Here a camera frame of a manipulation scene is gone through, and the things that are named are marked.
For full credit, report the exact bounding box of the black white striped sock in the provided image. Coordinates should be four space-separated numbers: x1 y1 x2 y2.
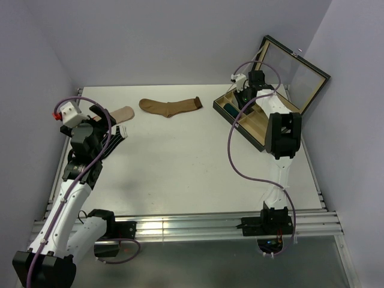
100 125 128 160

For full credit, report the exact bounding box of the beige red reindeer sock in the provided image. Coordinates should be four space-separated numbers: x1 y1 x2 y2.
92 106 135 126

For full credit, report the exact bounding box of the aluminium frame rail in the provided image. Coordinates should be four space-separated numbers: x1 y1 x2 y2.
29 211 344 247

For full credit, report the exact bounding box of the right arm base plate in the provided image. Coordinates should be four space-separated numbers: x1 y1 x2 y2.
236 217 293 236

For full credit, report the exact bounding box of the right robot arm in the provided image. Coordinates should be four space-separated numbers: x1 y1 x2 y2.
231 70 302 234

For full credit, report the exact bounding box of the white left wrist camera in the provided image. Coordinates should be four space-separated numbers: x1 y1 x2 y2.
53 101 89 128

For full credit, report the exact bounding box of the black compartment organizer box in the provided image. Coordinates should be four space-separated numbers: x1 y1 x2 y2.
212 35 332 152

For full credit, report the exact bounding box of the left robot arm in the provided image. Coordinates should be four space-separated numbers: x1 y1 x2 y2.
12 102 117 287

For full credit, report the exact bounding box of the brown long sock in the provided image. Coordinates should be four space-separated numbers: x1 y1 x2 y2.
139 97 203 118

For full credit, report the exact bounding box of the green christmas bear sock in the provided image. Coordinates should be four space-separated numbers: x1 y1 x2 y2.
223 103 239 119

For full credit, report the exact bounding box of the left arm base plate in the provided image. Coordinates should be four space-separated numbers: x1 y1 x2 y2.
101 221 137 239

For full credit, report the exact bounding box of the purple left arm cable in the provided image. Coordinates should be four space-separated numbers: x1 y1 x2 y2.
25 96 141 288

